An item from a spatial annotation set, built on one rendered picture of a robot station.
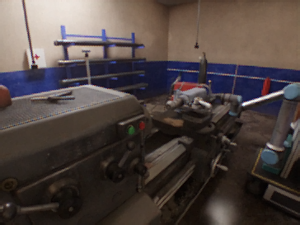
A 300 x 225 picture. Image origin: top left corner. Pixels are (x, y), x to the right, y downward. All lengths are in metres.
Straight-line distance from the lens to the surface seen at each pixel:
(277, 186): 2.02
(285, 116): 1.57
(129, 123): 0.55
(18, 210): 0.44
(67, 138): 0.48
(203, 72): 4.20
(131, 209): 0.81
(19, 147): 0.47
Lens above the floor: 1.49
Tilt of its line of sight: 21 degrees down
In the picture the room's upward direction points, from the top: straight up
